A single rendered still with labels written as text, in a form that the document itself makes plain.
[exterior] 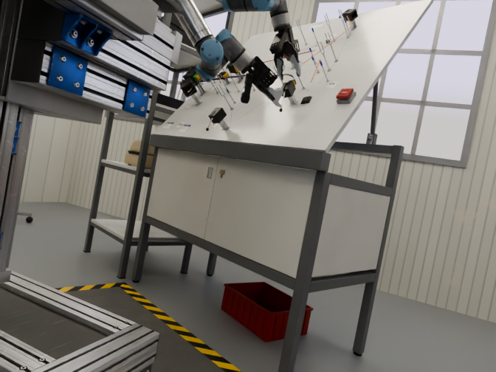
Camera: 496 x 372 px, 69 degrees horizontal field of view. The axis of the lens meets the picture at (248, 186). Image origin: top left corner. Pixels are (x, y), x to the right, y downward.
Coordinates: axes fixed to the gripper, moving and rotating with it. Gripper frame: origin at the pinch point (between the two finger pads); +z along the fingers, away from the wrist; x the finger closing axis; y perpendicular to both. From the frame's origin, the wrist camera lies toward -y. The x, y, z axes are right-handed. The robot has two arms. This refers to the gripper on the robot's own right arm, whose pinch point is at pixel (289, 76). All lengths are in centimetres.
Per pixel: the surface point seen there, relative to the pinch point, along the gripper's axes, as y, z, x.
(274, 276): -48, 68, -2
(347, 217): -20, 56, -23
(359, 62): 19.3, 1.7, -23.5
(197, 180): -22, 37, 49
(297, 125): -16.3, 18.3, -7.4
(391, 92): 175, 39, 4
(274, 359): -51, 108, 7
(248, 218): -35, 50, 13
